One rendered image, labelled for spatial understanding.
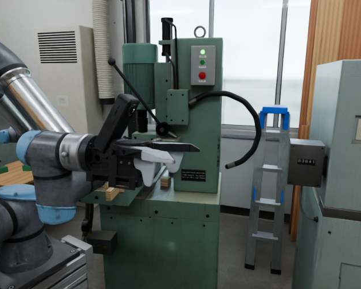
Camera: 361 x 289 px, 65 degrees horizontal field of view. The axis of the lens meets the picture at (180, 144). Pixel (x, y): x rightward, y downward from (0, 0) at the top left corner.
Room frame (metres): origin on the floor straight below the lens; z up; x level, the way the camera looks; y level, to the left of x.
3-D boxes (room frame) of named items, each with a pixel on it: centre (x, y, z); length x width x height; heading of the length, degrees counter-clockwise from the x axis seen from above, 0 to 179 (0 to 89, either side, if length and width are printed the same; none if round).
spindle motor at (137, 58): (1.46, 0.20, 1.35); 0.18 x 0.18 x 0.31
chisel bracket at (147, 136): (1.46, 0.18, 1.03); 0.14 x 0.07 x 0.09; 81
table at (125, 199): (1.40, 0.32, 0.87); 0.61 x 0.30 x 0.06; 171
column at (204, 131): (1.42, -0.09, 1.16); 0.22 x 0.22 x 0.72; 81
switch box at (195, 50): (1.27, -0.10, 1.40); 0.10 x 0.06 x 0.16; 81
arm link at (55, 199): (0.58, 0.26, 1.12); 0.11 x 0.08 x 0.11; 162
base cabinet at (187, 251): (1.44, 0.08, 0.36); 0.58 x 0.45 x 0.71; 81
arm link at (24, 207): (0.77, 0.48, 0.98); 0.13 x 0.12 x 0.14; 162
